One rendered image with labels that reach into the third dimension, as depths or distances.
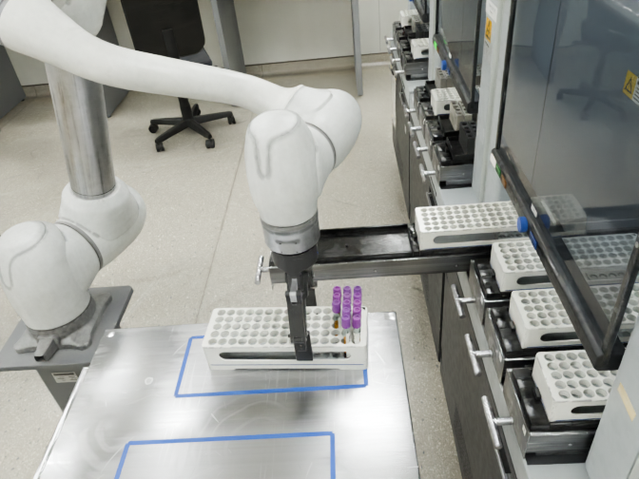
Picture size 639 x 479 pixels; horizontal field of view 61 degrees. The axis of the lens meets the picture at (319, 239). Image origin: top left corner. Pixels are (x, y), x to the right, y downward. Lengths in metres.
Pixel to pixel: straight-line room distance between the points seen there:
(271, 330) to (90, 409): 0.35
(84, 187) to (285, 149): 0.69
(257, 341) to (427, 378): 1.14
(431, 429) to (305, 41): 3.52
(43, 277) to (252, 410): 0.57
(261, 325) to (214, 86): 0.43
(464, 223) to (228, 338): 0.58
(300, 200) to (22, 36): 0.48
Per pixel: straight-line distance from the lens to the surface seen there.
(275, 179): 0.75
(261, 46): 4.77
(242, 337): 1.00
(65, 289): 1.33
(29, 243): 1.29
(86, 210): 1.35
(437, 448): 1.89
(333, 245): 1.30
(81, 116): 1.23
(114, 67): 0.90
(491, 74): 1.38
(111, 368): 1.13
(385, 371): 1.00
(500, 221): 1.28
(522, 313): 1.06
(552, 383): 0.96
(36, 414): 2.33
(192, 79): 0.91
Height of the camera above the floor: 1.59
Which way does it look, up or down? 37 degrees down
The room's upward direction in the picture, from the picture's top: 7 degrees counter-clockwise
